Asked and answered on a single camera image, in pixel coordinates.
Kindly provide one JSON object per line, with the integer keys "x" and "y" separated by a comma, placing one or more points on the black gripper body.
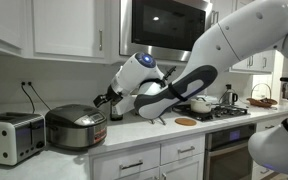
{"x": 112, "y": 94}

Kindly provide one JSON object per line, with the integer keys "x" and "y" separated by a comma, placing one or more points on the silver cooking pot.
{"x": 74, "y": 130}

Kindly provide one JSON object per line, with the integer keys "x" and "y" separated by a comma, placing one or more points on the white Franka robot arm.
{"x": 250, "y": 33}

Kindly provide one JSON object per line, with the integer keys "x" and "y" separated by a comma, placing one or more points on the dark glass bottle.
{"x": 115, "y": 115}

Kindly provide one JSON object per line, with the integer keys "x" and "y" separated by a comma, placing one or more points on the white cabinet drawer front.
{"x": 279, "y": 123}
{"x": 170, "y": 156}
{"x": 255, "y": 175}
{"x": 104, "y": 163}

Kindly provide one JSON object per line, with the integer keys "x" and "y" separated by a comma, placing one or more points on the round wooden cutting board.
{"x": 185, "y": 122}

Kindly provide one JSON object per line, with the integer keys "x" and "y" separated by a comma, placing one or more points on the white pot with lid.
{"x": 200, "y": 99}

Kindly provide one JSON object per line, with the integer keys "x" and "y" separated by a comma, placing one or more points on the stainless steel microwave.
{"x": 170, "y": 26}

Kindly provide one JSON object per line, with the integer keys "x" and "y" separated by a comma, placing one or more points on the white cooking pot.
{"x": 200, "y": 108}

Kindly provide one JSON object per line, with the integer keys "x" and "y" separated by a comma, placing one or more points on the black gas cooktop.
{"x": 224, "y": 111}

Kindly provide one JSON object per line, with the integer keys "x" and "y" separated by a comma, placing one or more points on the small steel kettle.
{"x": 232, "y": 97}

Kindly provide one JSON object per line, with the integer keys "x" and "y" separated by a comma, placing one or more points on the stainless steel oven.
{"x": 227, "y": 160}

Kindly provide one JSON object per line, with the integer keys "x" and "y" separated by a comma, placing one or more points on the white wall cabinet door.
{"x": 270, "y": 61}
{"x": 240, "y": 63}
{"x": 225, "y": 13}
{"x": 4, "y": 23}
{"x": 67, "y": 26}

